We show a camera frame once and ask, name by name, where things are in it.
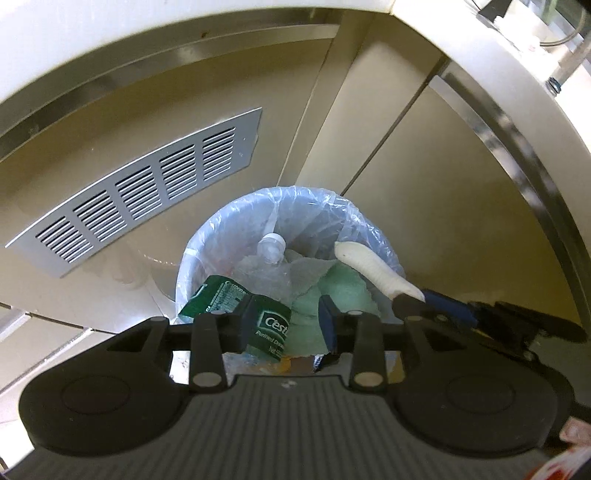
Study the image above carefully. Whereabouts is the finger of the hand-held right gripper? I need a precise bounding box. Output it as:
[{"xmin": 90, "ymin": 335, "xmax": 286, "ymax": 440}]
[
  {"xmin": 422, "ymin": 289, "xmax": 479, "ymax": 329},
  {"xmin": 392, "ymin": 293, "xmax": 444, "ymax": 324}
]

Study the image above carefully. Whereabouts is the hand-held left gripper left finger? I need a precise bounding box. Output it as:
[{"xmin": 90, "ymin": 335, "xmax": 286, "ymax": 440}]
[{"xmin": 105, "ymin": 295, "xmax": 256, "ymax": 389}]

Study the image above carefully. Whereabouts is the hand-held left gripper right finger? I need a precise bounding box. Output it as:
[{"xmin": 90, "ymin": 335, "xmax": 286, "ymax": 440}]
[{"xmin": 318, "ymin": 294, "xmax": 467, "ymax": 389}]

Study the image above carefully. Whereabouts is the crushed green label water bottle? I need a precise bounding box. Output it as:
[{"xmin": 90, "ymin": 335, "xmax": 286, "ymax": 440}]
[{"xmin": 178, "ymin": 233, "xmax": 297, "ymax": 367}]

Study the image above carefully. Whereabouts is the white textured roll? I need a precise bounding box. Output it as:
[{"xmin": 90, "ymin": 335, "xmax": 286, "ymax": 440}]
[{"xmin": 335, "ymin": 241, "xmax": 424, "ymax": 301}]

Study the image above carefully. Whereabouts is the orange plastic bag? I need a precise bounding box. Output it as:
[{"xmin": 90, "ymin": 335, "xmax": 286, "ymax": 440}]
[{"xmin": 259, "ymin": 355, "xmax": 320, "ymax": 373}]

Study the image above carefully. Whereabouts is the white trash bin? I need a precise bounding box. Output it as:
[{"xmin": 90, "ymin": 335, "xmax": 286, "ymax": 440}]
[{"xmin": 174, "ymin": 185, "xmax": 408, "ymax": 371}]

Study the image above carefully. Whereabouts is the green cloth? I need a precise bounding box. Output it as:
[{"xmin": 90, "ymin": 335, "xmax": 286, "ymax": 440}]
[{"xmin": 291, "ymin": 263, "xmax": 382, "ymax": 359}]

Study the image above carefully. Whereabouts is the beige plain cabinet door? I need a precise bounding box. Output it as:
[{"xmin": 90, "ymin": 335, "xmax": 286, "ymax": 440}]
[{"xmin": 342, "ymin": 60, "xmax": 591, "ymax": 370}]

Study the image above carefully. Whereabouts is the red white printed cloth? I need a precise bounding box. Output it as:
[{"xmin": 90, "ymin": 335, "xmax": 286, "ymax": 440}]
[{"xmin": 526, "ymin": 415, "xmax": 591, "ymax": 480}]

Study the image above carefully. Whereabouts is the wide silver vent grille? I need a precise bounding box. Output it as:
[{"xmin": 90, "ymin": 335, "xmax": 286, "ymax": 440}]
[{"xmin": 4, "ymin": 107, "xmax": 264, "ymax": 279}]

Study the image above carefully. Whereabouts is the beige vented cabinet door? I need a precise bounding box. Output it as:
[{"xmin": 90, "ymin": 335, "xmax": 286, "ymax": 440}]
[{"xmin": 0, "ymin": 23, "xmax": 343, "ymax": 370}]

